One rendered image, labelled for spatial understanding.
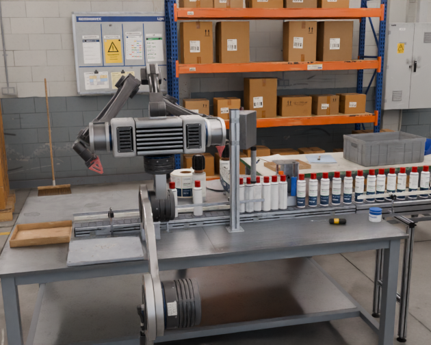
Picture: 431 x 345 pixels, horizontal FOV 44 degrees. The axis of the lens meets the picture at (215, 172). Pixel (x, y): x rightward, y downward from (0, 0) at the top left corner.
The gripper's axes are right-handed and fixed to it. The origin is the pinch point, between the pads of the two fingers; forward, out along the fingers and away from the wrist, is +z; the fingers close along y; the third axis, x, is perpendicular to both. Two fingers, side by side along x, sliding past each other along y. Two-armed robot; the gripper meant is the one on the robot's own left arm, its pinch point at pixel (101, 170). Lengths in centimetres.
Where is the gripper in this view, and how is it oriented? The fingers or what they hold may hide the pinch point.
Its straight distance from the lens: 296.2
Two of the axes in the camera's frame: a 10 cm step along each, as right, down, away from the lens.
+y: -2.3, -2.1, 9.5
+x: -7.4, 6.7, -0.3
